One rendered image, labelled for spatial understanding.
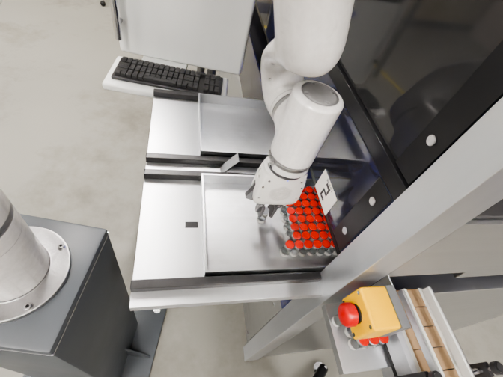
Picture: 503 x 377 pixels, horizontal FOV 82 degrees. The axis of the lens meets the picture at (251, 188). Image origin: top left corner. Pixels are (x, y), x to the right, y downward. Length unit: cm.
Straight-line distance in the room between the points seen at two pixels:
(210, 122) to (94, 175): 116
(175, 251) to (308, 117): 40
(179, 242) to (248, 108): 55
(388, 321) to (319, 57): 42
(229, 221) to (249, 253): 9
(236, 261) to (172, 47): 94
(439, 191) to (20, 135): 222
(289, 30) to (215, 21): 91
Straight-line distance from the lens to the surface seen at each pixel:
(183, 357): 150
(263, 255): 69
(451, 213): 44
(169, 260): 66
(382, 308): 58
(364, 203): 55
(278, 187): 58
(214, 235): 69
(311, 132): 47
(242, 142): 90
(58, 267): 70
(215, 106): 101
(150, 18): 131
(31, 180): 204
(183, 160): 80
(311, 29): 36
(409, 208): 47
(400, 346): 70
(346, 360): 69
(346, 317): 56
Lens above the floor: 148
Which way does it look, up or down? 50 degrees down
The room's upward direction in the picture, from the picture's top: 20 degrees clockwise
